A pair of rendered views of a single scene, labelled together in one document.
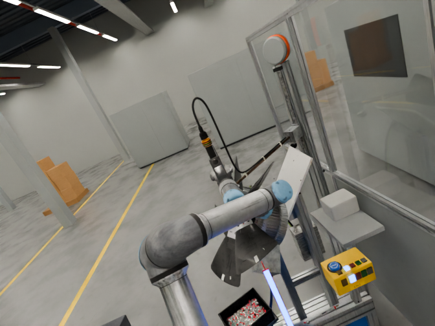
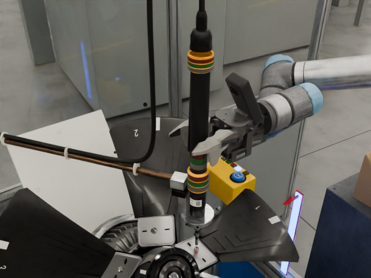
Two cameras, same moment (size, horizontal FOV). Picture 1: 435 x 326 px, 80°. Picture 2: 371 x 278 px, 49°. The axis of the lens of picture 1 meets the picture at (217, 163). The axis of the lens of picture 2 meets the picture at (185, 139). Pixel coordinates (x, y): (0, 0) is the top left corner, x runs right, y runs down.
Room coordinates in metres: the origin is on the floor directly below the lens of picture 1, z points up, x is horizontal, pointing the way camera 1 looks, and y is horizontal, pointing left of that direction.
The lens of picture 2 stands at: (1.51, 0.51, 1.91)
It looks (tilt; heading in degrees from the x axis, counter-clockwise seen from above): 33 degrees down; 235
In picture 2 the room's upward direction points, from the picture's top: straight up
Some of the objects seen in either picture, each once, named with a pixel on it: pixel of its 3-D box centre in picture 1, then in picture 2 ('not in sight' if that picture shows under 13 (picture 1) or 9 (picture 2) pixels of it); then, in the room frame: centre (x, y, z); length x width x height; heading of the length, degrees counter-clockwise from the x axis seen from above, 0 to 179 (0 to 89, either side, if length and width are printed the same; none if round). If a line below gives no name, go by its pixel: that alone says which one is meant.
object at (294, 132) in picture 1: (293, 133); not in sight; (1.50, -0.50, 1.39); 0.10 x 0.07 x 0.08; 126
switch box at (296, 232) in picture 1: (307, 240); not in sight; (1.36, -0.33, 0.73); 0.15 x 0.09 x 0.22; 91
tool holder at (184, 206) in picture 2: not in sight; (192, 198); (1.14, 0.00, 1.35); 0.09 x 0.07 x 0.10; 126
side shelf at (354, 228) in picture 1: (343, 220); not in sight; (1.25, -0.54, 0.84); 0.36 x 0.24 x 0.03; 1
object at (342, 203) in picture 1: (337, 203); not in sight; (1.33, -0.57, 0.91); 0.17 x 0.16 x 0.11; 91
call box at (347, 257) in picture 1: (347, 271); (228, 182); (0.78, -0.29, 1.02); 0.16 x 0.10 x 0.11; 91
